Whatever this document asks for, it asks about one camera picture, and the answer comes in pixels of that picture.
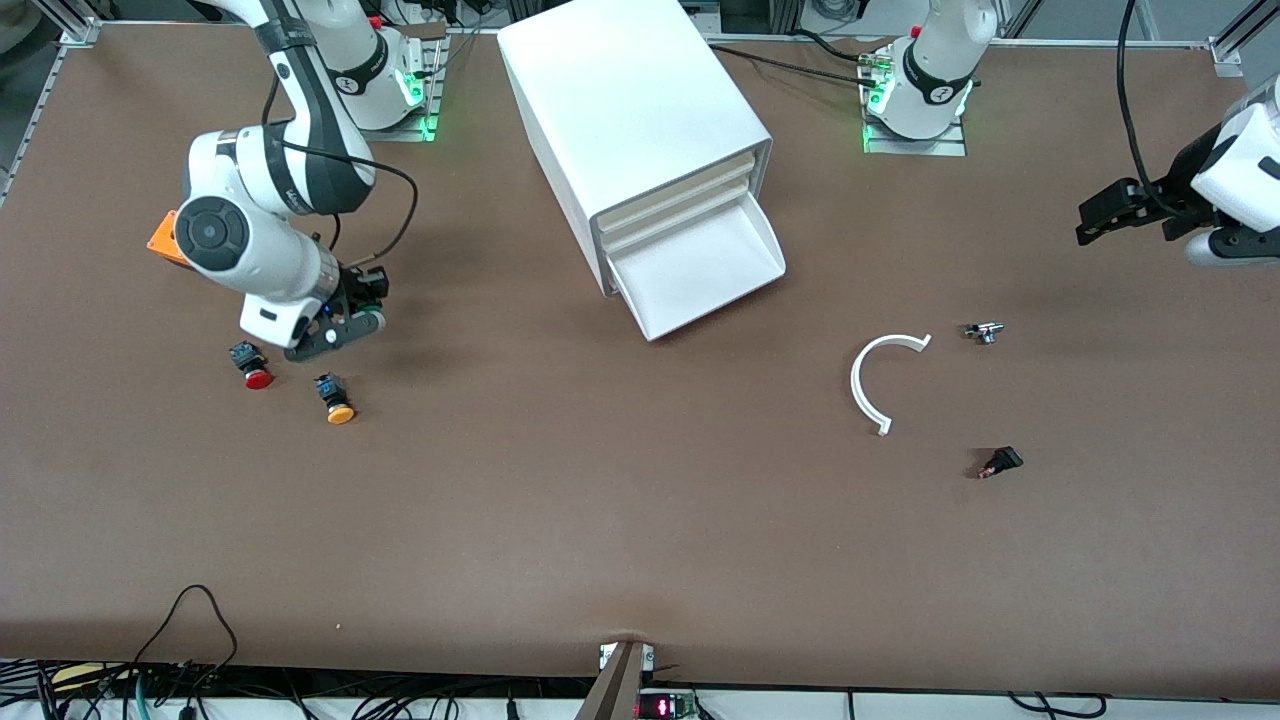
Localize orange box with hole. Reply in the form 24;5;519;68
147;212;191;268

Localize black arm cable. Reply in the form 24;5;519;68
262;80;419;271
1115;0;1201;221

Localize white curved plastic arc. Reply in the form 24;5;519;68
850;333;933;437

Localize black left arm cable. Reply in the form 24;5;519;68
1115;0;1201;221

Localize red push button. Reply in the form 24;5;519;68
229;341;276;391

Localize black cable behind cabinet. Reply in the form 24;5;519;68
705;28;881;86

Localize black looped cable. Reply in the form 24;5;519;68
130;585;241;720

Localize device with red display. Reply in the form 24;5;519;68
635;690;701;720

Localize metal base plate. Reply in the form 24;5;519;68
345;35;451;143
862;120;969;158

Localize yellow push button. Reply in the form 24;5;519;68
314;373;357;426

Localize white drawer cabinet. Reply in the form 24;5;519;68
497;0;776;299

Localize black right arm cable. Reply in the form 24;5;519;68
262;80;419;271

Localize white plastic drawer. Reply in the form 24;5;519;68
600;176;754;258
603;190;788;343
598;153;758;239

